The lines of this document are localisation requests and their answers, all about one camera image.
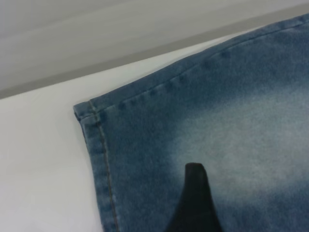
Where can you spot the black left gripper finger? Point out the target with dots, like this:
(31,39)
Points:
(195,205)

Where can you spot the blue denim pants basketball print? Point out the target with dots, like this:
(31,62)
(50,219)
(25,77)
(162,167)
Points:
(217,120)

